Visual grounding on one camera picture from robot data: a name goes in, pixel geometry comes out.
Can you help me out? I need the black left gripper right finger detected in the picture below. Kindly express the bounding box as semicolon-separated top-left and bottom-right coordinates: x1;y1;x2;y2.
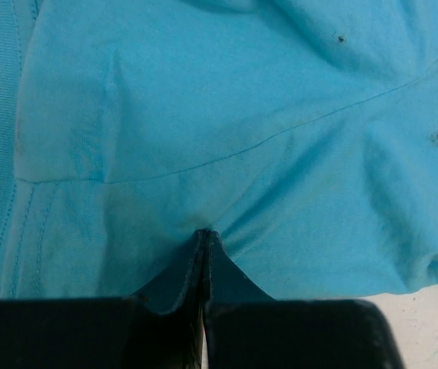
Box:
202;231;403;368

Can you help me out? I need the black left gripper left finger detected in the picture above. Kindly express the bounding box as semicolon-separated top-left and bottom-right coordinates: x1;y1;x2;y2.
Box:
0;231;206;368

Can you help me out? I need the turquoise t shirt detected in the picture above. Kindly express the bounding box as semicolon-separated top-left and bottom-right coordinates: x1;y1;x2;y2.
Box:
0;1;438;298

